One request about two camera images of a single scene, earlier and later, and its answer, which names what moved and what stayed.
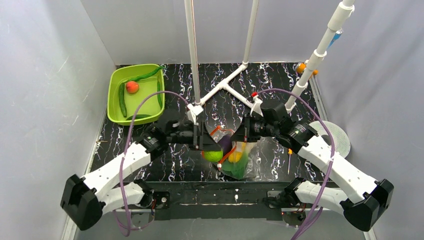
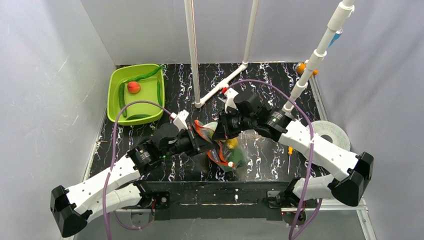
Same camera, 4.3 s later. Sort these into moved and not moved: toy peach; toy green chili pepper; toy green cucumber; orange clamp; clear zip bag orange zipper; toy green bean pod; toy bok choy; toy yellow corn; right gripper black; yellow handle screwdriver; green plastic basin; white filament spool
Moved: toy bok choy; clear zip bag orange zipper; right gripper black; toy yellow corn
Not moved: toy green cucumber; orange clamp; toy green bean pod; toy peach; green plastic basin; yellow handle screwdriver; toy green chili pepper; white filament spool
